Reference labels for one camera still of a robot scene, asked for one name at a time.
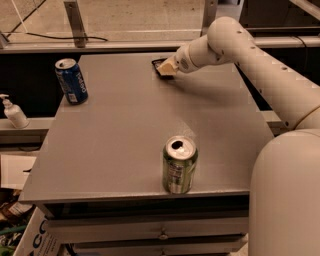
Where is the black cable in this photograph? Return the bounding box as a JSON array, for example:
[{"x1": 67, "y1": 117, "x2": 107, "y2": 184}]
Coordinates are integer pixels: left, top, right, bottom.
[{"x1": 6, "y1": 0, "x2": 109, "y2": 43}]

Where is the white cardboard box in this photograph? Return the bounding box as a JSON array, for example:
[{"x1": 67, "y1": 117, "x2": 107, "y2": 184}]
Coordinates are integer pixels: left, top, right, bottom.
[{"x1": 13, "y1": 208, "x2": 60, "y2": 256}]

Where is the grey drawer cabinet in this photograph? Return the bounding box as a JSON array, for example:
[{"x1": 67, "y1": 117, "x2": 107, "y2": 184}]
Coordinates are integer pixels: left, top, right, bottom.
[{"x1": 36, "y1": 194, "x2": 249, "y2": 256}]

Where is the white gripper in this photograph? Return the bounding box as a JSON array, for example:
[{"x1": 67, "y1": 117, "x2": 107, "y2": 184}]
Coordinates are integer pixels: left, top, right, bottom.
[{"x1": 157, "y1": 45, "x2": 198, "y2": 76}]

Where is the white pump bottle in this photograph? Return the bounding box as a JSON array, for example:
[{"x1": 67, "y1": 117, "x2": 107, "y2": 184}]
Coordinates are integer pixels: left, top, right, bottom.
[{"x1": 0, "y1": 94, "x2": 29, "y2": 129}]

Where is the black rxbar chocolate wrapper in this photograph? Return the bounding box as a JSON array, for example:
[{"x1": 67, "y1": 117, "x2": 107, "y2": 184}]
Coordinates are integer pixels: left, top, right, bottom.
[{"x1": 151, "y1": 58, "x2": 174, "y2": 80}]

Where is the green soda can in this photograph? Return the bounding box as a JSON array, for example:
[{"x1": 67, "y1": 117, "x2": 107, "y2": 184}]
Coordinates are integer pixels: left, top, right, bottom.
[{"x1": 162, "y1": 136, "x2": 198, "y2": 194}]

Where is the white paper sheet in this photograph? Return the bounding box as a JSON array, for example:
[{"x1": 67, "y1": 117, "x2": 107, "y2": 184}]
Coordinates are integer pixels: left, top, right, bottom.
[{"x1": 0, "y1": 154, "x2": 36, "y2": 190}]

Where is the blue pepsi can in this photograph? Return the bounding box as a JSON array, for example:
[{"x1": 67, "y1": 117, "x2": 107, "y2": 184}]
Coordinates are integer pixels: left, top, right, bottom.
[{"x1": 55, "y1": 58, "x2": 88, "y2": 105}]

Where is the metal railing frame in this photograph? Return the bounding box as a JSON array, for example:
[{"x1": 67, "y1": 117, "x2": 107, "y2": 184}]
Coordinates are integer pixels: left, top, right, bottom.
[{"x1": 0, "y1": 0, "x2": 319, "y2": 53}]

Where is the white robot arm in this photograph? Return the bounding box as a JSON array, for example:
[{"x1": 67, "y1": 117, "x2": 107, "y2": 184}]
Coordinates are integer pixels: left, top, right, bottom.
[{"x1": 157, "y1": 17, "x2": 320, "y2": 256}]

